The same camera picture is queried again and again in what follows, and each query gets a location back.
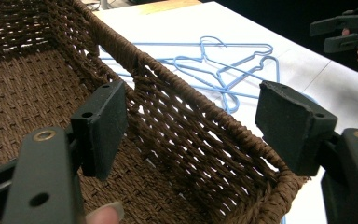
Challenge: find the blue wire hanger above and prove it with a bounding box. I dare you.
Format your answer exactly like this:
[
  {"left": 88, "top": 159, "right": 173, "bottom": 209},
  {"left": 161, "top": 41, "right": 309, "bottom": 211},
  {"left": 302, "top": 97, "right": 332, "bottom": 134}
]
[
  {"left": 101, "top": 35, "right": 275, "bottom": 82},
  {"left": 99, "top": 54, "right": 262, "bottom": 101},
  {"left": 172, "top": 55, "right": 282, "bottom": 115}
]

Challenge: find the white table cover board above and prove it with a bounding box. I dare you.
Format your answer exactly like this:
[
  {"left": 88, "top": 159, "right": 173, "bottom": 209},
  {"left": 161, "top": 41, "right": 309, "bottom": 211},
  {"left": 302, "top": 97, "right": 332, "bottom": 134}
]
[{"left": 93, "top": 1, "right": 358, "bottom": 224}]

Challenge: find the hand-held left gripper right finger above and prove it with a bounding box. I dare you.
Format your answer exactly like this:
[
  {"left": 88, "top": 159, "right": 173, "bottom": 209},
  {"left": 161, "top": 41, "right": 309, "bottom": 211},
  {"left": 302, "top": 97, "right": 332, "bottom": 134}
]
[{"left": 255, "top": 80, "right": 338, "bottom": 177}]

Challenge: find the brown woven basket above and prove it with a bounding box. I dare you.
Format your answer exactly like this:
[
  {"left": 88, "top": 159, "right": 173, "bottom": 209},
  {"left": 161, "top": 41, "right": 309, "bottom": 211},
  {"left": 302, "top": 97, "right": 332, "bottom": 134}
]
[{"left": 0, "top": 0, "right": 309, "bottom": 224}]

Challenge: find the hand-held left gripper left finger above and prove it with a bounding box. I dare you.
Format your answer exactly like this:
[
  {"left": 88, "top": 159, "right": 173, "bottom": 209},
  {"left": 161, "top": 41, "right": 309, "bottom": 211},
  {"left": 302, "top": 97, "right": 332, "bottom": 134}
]
[{"left": 70, "top": 79, "right": 129, "bottom": 182}]

